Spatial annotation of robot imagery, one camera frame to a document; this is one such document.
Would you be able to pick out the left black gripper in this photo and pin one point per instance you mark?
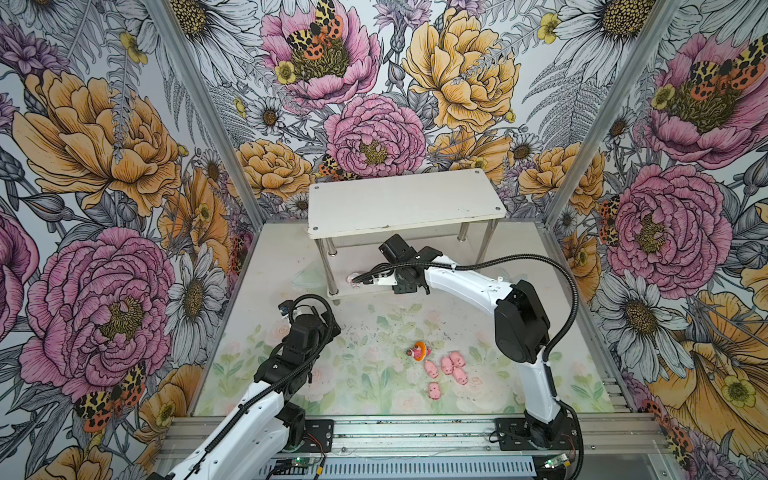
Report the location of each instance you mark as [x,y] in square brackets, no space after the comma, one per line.
[323,333]

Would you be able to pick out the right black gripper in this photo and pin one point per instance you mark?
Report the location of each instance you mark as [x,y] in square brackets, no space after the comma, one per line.
[399,288]

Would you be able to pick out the pink white hooded toy figure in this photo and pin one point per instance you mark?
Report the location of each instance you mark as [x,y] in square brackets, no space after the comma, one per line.
[353,279]

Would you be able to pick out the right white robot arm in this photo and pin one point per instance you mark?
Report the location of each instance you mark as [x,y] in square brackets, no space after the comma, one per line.
[521,325]

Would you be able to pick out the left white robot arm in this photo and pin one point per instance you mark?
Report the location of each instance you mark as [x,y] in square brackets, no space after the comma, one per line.
[265,421]

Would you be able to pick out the white two-tier shelf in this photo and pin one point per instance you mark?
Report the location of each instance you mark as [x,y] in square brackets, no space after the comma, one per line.
[395,204]

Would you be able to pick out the small pink pig toy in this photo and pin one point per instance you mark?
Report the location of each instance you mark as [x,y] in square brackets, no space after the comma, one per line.
[434,391]
[457,359]
[446,365]
[460,376]
[431,369]

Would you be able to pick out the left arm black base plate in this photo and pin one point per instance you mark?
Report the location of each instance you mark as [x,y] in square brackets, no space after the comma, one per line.
[311,436]

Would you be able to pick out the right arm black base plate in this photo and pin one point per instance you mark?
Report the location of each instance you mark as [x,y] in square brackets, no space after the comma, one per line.
[510,433]

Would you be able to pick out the aluminium front rail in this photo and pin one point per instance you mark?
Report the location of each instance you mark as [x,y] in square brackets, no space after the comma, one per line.
[441,435]

